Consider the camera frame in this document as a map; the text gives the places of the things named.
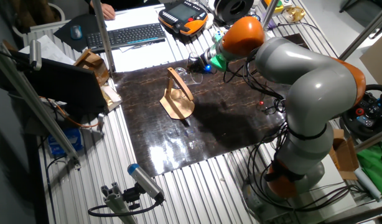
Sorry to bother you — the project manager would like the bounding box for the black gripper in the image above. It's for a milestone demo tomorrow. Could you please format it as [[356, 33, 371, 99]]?
[[187, 52, 214, 77]]

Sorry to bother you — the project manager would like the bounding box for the clear glass cup with handle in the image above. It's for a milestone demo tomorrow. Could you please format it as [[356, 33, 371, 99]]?
[[174, 67, 204, 90]]

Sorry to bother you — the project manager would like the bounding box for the wooden cup rack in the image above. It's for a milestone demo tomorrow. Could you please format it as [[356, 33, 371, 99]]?
[[159, 67, 196, 121]]

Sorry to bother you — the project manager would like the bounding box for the person's bare hand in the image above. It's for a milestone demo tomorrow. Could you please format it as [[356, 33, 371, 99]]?
[[101, 2, 116, 21]]

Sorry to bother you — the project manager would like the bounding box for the colourful puzzle cube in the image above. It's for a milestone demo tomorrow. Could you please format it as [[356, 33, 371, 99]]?
[[212, 29, 225, 43]]

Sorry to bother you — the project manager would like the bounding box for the white rounded object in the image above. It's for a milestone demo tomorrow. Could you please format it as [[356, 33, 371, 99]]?
[[204, 12, 215, 30]]

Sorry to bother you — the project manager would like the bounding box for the white desk pad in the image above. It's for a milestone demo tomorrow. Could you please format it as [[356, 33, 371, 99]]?
[[103, 5, 181, 73]]

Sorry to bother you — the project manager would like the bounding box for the orange and black teach pendant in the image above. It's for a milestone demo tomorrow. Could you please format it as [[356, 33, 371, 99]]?
[[157, 0, 209, 37]]

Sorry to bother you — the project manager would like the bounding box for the black filament spool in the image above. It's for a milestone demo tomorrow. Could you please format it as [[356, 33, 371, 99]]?
[[213, 0, 255, 23]]

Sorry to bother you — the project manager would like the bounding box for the black computer keyboard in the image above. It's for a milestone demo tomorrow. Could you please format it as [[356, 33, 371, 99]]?
[[86, 22, 167, 54]]

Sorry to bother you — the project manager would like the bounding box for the dark marble pattern mat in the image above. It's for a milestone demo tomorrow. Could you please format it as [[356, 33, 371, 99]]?
[[112, 32, 345, 178]]

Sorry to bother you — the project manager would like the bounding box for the person in black top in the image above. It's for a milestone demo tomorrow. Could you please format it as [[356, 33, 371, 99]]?
[[85, 0, 162, 10]]

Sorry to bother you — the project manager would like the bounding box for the white and gold packet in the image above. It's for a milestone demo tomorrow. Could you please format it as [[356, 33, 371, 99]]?
[[100, 85, 123, 112]]

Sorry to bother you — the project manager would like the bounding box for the small brown box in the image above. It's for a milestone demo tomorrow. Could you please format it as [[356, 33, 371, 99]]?
[[73, 49, 110, 86]]

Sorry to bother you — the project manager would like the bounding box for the gold glass ornament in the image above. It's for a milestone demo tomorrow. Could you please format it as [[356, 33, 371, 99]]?
[[282, 6, 306, 24]]

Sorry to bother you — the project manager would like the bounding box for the grey computer mouse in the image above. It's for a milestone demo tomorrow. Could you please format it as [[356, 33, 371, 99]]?
[[70, 24, 83, 40]]

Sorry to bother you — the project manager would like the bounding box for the black monitor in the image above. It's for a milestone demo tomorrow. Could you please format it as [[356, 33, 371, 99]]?
[[7, 49, 108, 116]]

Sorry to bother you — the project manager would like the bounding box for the black mouse pad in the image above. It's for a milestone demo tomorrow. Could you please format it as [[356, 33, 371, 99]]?
[[53, 13, 102, 53]]

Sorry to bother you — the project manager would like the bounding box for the white paper sheet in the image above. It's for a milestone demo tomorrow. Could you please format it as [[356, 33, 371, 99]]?
[[18, 34, 77, 66]]

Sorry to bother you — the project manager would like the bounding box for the blue box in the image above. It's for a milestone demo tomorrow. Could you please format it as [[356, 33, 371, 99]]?
[[47, 127, 83, 156]]

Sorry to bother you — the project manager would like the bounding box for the short aluminium profile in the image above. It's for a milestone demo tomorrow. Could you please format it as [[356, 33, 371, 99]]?
[[100, 182, 139, 224]]

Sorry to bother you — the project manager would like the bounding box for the open cardboard box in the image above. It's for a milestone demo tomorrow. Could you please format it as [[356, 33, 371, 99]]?
[[328, 129, 360, 181]]

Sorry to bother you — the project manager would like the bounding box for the brown cardboard sheet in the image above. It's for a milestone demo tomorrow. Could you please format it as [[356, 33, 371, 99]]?
[[359, 29, 382, 88]]

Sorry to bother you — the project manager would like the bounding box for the black racing steering wheel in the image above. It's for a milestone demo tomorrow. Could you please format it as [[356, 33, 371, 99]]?
[[342, 83, 382, 141]]

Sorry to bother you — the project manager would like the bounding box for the white board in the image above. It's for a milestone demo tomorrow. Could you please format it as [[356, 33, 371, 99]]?
[[298, 154, 357, 220]]

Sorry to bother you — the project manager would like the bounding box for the green cloth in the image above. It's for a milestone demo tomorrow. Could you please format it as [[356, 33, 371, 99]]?
[[356, 141, 382, 200]]

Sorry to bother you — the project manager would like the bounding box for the white roll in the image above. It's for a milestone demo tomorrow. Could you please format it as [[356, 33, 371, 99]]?
[[354, 167, 382, 202]]

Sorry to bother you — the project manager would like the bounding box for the aluminium frame pole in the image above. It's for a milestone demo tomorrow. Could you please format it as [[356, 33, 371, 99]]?
[[91, 0, 116, 74], [354, 127, 382, 153], [261, 0, 279, 30], [339, 1, 382, 60], [0, 43, 82, 169]]

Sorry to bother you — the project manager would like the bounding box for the small metal bracket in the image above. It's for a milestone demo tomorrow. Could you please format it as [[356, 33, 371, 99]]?
[[97, 112, 106, 133]]

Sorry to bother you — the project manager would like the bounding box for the grey camera with blue end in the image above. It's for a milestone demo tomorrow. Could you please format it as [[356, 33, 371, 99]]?
[[127, 163, 165, 203]]

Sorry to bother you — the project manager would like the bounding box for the orange cable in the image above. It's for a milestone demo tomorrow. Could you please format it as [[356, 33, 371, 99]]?
[[38, 95, 100, 129]]

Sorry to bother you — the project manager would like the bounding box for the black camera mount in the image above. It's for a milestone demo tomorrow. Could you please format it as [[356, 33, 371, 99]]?
[[122, 183, 142, 211]]

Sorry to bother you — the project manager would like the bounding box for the black camera cable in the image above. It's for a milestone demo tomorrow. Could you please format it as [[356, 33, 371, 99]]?
[[87, 198, 164, 218]]

